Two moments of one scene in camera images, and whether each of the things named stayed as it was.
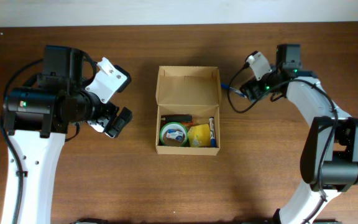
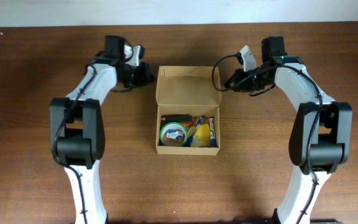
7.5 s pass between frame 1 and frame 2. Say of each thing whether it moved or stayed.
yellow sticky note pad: stayed
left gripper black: moved
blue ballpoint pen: moved
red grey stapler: stayed
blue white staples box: stayed
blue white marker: stayed
